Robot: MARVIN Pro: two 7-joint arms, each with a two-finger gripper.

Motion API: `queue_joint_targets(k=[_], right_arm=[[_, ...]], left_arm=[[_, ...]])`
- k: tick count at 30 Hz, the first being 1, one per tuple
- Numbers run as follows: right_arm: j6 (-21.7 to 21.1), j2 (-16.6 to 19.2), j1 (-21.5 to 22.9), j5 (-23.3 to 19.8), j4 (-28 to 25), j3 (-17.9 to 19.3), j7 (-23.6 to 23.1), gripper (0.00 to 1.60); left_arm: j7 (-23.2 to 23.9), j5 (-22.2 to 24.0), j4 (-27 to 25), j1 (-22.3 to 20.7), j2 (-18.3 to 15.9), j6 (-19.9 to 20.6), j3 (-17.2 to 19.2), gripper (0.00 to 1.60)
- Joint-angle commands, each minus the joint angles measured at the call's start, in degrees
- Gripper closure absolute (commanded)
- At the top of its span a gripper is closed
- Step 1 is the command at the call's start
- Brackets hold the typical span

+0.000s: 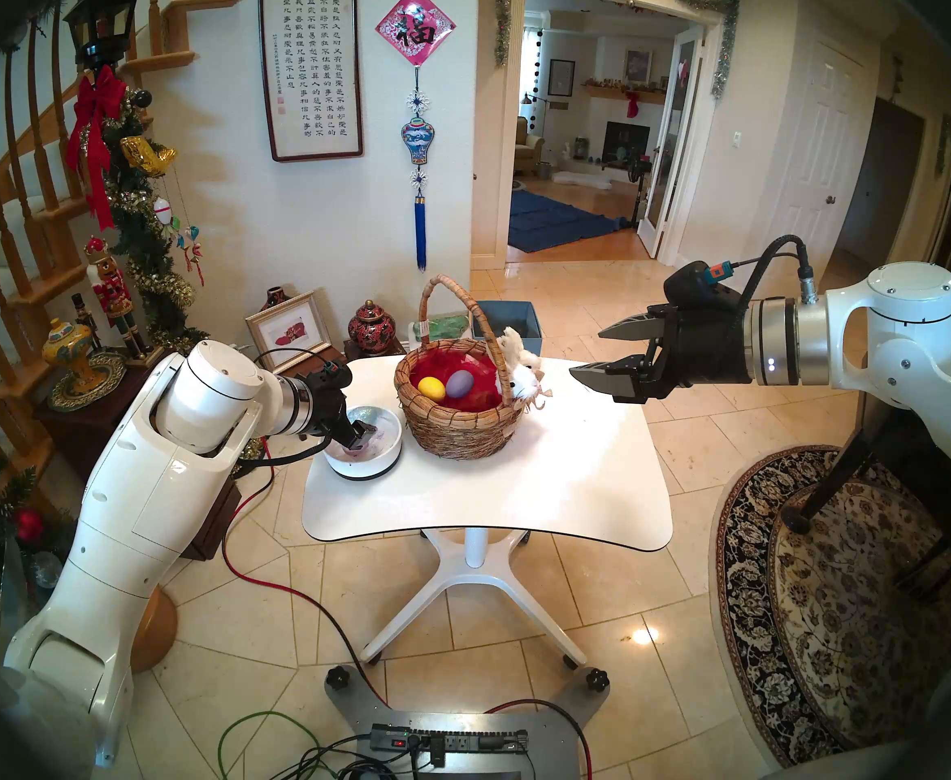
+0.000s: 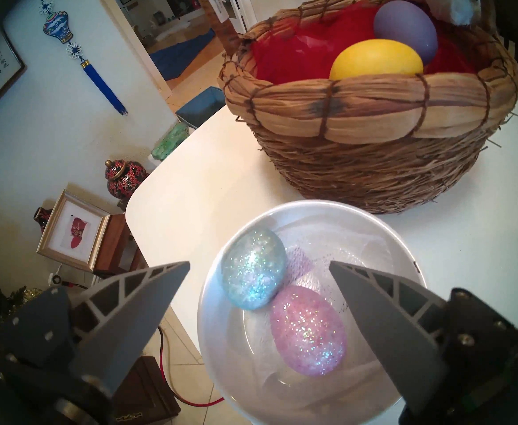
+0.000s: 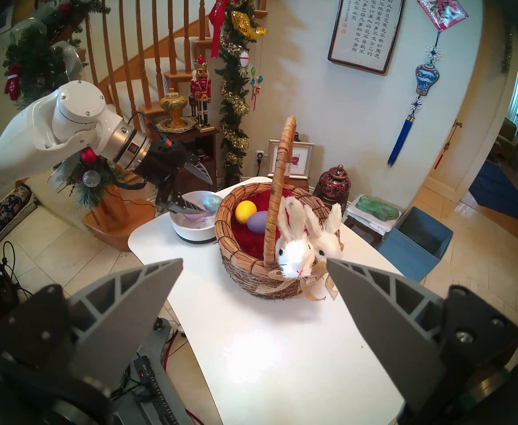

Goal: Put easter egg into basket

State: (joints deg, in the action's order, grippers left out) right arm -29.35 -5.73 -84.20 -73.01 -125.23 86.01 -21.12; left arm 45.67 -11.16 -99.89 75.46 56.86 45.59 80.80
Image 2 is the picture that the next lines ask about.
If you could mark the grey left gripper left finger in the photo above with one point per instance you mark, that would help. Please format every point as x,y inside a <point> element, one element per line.
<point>108,326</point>

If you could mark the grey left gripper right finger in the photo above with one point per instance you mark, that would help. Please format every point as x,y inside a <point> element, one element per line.
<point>400,335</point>

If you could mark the pink glitter easter egg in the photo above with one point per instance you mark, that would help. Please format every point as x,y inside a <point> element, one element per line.
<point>307,331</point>

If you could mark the blue glitter easter egg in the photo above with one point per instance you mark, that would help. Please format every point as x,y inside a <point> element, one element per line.
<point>253,269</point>

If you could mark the yellow easter egg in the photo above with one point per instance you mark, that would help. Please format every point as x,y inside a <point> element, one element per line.
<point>376,59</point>

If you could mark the red fabric basket lining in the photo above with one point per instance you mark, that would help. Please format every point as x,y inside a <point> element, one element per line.
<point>298,52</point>

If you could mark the purple easter egg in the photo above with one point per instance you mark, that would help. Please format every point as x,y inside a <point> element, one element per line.
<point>405,28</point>

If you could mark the white plush bunny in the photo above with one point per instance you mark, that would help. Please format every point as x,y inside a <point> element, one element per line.
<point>444,1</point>

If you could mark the white paper tag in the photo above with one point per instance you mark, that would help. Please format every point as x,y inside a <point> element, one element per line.
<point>214,3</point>

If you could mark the dark wooden side table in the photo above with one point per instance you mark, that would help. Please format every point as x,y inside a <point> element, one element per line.
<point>148,393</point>

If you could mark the brown wooden low table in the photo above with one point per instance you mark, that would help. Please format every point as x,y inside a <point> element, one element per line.
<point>113,242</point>

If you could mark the small framed red picture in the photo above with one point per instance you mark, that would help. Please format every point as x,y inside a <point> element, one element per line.
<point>73,229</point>

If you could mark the green garland with gold tinsel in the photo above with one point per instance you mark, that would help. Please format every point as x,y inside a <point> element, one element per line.
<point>2,298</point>

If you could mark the small black vase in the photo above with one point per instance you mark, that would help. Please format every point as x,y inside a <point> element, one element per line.
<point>41,218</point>

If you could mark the white round bowl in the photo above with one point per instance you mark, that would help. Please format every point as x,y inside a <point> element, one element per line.
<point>241,362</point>

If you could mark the red ceramic lidded jar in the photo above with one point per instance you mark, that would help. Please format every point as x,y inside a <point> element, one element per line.
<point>124,178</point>

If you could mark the folded white towels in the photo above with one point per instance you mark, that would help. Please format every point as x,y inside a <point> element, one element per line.
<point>152,163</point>

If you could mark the green jade stone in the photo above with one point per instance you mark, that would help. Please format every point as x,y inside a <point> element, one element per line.
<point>170,141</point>

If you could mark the blue fabric storage bin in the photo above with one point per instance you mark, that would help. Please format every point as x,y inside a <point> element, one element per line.
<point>201,105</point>

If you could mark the blue floor rug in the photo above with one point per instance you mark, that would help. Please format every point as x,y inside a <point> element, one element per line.
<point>181,54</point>

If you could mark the blue vase hanging with tassel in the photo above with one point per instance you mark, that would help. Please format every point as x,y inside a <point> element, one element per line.
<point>58,26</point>

